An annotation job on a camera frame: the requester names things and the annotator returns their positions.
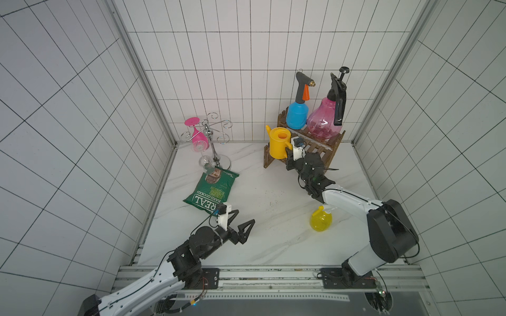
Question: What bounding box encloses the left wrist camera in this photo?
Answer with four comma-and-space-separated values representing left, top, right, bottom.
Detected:
215, 202, 232, 231

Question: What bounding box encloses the green chips bag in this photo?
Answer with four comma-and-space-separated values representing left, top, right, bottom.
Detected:
183, 167, 240, 214

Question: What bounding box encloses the metal wine glass rack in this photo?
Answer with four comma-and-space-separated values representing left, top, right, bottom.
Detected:
181, 112, 233, 173

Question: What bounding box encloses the yellow watering can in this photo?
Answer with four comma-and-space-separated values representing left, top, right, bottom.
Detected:
266, 125, 293, 160

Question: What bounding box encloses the pink wine glass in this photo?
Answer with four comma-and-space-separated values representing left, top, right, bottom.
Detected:
184, 117, 209, 152

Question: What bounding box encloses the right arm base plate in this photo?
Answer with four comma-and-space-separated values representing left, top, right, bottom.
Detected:
316, 267, 377, 290

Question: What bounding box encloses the clear wine glass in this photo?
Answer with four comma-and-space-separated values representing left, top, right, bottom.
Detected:
198, 153, 214, 168

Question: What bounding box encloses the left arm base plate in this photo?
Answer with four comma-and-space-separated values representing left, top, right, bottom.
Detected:
183, 268, 220, 290

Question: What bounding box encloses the wooden slatted shelf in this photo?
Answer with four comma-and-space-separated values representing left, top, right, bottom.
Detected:
264, 106, 346, 196

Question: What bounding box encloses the blue spray bottle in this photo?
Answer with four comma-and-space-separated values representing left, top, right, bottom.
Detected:
286, 71, 316, 130

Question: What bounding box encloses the small yellow spray bottle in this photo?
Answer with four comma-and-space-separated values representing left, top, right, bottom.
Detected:
310, 205, 333, 233

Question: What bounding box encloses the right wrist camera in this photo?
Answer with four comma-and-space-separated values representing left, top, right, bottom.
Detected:
291, 137, 306, 161

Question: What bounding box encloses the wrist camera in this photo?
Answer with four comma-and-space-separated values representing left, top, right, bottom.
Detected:
291, 137, 306, 161
215, 202, 232, 231

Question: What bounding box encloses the aluminium mounting rail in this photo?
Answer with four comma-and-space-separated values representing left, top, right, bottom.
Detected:
112, 265, 429, 304

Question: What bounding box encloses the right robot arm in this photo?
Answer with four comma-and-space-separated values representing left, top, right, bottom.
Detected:
286, 153, 420, 283

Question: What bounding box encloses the pink pressure sprayer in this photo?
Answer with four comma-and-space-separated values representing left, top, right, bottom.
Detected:
307, 67, 350, 140

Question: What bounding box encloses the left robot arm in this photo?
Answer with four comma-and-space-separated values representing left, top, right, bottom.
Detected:
78, 209, 256, 315

